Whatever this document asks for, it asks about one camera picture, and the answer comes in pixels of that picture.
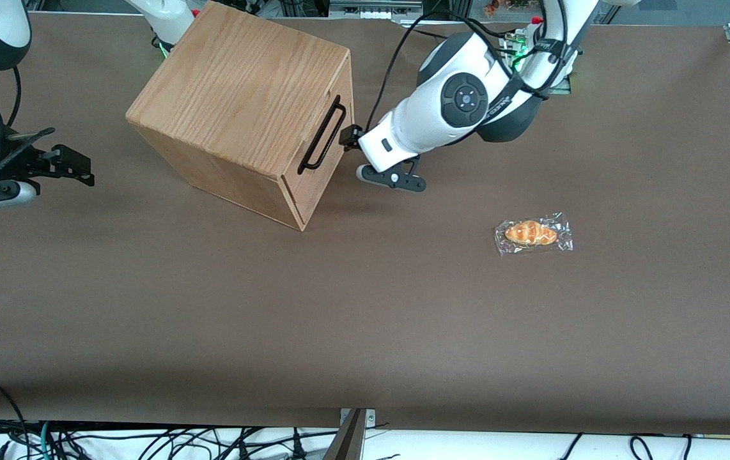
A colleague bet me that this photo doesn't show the brown table cover mat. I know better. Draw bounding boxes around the brown table cover mat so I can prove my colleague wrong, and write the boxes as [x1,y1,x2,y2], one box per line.
[0,11,730,436]

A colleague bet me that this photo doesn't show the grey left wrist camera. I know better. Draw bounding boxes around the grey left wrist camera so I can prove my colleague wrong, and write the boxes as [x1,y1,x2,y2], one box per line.
[356,164,427,193]

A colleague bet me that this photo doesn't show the colourful background items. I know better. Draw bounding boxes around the colourful background items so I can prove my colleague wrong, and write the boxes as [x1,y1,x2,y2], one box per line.
[483,0,541,17]

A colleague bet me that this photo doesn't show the black metal drawer handle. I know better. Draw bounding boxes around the black metal drawer handle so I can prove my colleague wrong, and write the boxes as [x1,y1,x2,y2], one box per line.
[297,95,347,175]

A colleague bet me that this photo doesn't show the dark angled bar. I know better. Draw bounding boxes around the dark angled bar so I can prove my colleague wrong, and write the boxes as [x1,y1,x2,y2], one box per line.
[322,409,366,460]

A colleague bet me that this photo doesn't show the silver metal clamp bracket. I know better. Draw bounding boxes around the silver metal clamp bracket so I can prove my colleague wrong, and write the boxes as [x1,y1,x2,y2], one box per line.
[339,408,377,429]

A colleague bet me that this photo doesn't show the croissant in clear plastic wrapper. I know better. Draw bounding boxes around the croissant in clear plastic wrapper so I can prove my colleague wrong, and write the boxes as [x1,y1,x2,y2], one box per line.
[494,212,575,257]

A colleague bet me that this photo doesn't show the wooden drawer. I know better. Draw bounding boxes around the wooden drawer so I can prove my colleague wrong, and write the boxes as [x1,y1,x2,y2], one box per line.
[283,52,355,232]

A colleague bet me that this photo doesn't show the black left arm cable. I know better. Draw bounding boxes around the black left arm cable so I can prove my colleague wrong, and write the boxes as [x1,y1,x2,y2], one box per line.
[365,0,570,132]

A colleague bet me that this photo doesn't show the grey equipment box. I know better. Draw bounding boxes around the grey equipment box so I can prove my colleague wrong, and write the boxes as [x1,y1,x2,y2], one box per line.
[329,0,424,20]

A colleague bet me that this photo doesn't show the wooden drawer cabinet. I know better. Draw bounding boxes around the wooden drawer cabinet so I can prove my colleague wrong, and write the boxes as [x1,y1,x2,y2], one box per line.
[125,0,355,232]

